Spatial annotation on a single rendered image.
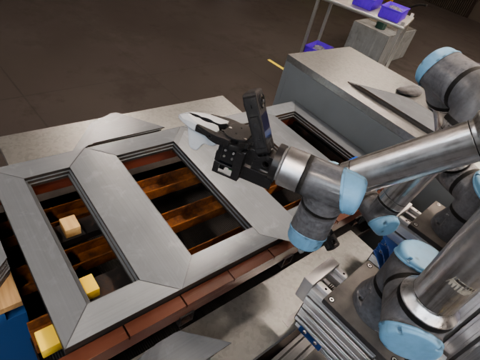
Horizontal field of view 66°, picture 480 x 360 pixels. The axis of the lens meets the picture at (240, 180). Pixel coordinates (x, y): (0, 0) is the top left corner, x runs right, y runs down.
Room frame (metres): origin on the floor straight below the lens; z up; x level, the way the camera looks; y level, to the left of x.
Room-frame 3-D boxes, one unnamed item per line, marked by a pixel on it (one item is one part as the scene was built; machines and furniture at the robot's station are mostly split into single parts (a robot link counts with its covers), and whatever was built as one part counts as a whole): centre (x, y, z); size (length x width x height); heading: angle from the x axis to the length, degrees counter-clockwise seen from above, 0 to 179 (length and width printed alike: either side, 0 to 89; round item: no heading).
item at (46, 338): (0.41, 0.37, 0.79); 0.06 x 0.05 x 0.04; 48
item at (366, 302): (0.61, -0.45, 1.09); 0.15 x 0.15 x 0.10
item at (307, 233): (0.55, -0.16, 1.33); 0.11 x 0.08 x 0.11; 168
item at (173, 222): (1.19, 0.04, 0.70); 1.66 x 0.08 x 0.05; 138
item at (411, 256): (0.60, -0.44, 1.20); 0.13 x 0.12 x 0.14; 168
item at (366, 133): (1.76, -0.57, 0.50); 1.30 x 0.04 x 1.01; 48
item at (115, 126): (1.39, 0.64, 0.77); 0.45 x 0.20 x 0.04; 138
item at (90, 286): (0.58, 0.35, 0.79); 0.06 x 0.05 x 0.04; 48
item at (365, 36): (6.08, -1.56, 0.46); 0.98 x 0.76 x 0.91; 145
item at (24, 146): (1.50, 0.54, 0.73); 1.20 x 0.26 x 0.03; 138
